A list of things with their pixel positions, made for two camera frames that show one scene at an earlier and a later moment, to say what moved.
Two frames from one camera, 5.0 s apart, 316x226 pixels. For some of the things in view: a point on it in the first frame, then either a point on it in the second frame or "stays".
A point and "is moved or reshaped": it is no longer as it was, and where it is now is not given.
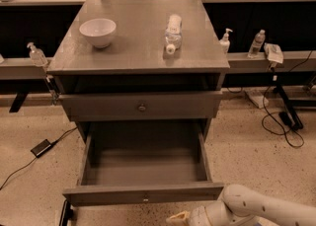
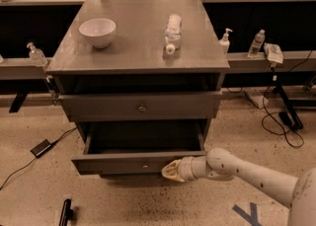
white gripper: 198,216 to 185,169
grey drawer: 152,163 is moved or reshaped
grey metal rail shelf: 20,68 stays
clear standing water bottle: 257,44 stays
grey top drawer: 197,106 stays
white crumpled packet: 274,52 stays
